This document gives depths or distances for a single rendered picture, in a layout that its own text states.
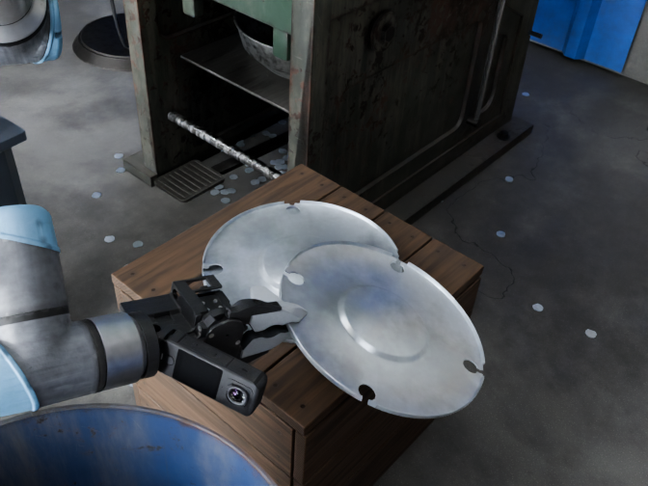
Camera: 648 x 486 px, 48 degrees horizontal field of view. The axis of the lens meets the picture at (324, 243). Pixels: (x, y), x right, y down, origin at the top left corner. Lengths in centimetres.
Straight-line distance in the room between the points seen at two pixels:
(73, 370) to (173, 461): 15
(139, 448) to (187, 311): 15
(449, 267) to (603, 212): 88
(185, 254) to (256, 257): 11
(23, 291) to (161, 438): 20
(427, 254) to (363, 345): 27
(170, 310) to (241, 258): 27
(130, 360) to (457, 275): 53
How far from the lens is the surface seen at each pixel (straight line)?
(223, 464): 74
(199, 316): 79
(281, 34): 139
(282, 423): 91
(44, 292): 73
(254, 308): 80
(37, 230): 73
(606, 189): 201
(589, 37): 259
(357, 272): 98
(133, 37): 166
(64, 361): 73
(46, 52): 113
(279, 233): 110
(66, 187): 186
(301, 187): 121
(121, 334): 75
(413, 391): 88
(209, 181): 155
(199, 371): 76
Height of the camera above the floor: 107
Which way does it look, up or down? 41 degrees down
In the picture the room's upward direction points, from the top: 4 degrees clockwise
